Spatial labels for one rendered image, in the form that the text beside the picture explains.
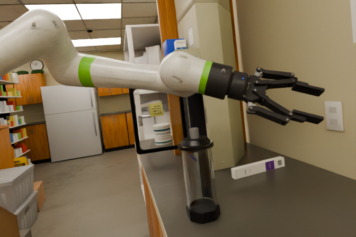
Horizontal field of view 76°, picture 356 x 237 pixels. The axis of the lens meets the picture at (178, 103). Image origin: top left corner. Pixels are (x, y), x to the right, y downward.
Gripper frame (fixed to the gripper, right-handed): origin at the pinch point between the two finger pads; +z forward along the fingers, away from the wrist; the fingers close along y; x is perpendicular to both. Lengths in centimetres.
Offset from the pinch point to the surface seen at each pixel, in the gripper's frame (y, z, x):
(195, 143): 14.9, -25.1, -11.0
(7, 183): 55, -194, -171
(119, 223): 57, -90, -220
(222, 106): -16, -20, -43
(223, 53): -38, -26, -32
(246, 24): -80, -19, -51
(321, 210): 20.2, 14.0, -21.4
